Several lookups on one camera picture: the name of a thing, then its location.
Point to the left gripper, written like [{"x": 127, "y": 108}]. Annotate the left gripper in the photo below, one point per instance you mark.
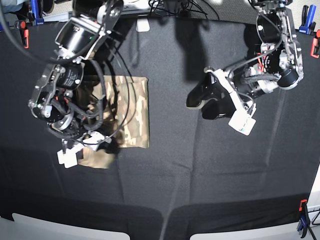
[{"x": 217, "y": 97}]

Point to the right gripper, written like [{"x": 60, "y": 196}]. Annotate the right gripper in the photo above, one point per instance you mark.
[{"x": 94, "y": 141}]

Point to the camouflage t-shirt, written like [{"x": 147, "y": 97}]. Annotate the camouflage t-shirt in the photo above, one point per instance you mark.
[{"x": 126, "y": 116}]

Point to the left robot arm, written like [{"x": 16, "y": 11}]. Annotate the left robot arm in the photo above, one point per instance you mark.
[{"x": 277, "y": 62}]

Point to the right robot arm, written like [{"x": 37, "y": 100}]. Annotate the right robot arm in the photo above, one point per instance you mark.
[{"x": 71, "y": 95}]

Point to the black table cloth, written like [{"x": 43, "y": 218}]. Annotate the black table cloth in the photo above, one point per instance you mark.
[{"x": 197, "y": 176}]

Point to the orange clamp top right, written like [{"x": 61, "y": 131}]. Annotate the orange clamp top right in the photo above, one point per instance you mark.
[{"x": 315, "y": 46}]

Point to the orange clamp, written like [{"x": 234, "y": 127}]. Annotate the orange clamp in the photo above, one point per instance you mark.
[
  {"x": 21, "y": 25},
  {"x": 315, "y": 46}
]

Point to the blue clamp top right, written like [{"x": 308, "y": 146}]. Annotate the blue clamp top right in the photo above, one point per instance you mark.
[{"x": 307, "y": 16}]

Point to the blue clamp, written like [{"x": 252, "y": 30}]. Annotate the blue clamp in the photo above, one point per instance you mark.
[
  {"x": 304, "y": 220},
  {"x": 37, "y": 12},
  {"x": 307, "y": 16}
]

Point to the orange clamp top left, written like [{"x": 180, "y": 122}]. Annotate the orange clamp top left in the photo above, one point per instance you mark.
[{"x": 21, "y": 25}]

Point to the blue clamp bottom right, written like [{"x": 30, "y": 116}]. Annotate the blue clamp bottom right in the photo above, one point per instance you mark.
[{"x": 304, "y": 220}]

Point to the blue clamp top left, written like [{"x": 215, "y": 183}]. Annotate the blue clamp top left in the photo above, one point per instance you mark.
[{"x": 37, "y": 12}]

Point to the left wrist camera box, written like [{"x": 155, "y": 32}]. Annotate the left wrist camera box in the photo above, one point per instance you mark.
[{"x": 242, "y": 122}]

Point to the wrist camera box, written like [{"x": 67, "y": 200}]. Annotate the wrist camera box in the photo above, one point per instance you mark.
[
  {"x": 68, "y": 158},
  {"x": 242, "y": 122}
]

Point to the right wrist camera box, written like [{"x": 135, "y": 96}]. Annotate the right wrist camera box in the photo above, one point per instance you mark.
[{"x": 68, "y": 158}]

